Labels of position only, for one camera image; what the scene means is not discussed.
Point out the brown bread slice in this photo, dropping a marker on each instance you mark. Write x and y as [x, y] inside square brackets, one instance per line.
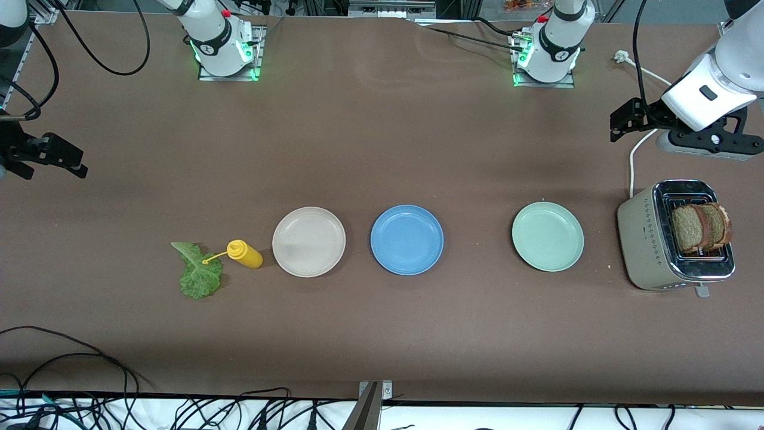
[686, 230]
[719, 224]

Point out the green lettuce leaf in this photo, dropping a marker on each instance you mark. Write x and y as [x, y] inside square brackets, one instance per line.
[200, 278]

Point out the blue plate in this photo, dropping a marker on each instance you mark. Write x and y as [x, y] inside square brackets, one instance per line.
[407, 240]

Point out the metal mount bracket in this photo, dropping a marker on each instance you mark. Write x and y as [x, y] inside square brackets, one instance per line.
[373, 391]

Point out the aluminium table frame rail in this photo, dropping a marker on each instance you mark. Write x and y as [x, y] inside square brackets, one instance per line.
[724, 28]
[21, 65]

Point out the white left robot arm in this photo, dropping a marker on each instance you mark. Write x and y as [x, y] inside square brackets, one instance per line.
[722, 71]

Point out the beige and chrome toaster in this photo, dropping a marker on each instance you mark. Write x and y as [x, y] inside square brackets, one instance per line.
[641, 251]

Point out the grey metal background frame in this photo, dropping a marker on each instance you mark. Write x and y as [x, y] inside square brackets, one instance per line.
[391, 7]

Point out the beige plate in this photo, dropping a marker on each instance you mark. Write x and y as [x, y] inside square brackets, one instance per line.
[309, 242]

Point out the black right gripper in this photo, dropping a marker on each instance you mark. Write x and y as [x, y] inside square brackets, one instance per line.
[13, 145]

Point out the yellow mustard squeeze bottle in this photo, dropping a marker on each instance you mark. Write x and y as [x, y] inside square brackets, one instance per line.
[245, 254]

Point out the orange package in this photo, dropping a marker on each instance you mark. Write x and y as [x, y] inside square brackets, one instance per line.
[519, 5]

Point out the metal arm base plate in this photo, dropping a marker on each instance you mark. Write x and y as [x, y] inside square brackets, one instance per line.
[230, 78]
[546, 84]

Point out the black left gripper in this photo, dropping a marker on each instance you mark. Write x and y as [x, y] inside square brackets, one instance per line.
[649, 115]

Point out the pale green plate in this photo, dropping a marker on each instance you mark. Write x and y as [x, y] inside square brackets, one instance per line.
[547, 236]

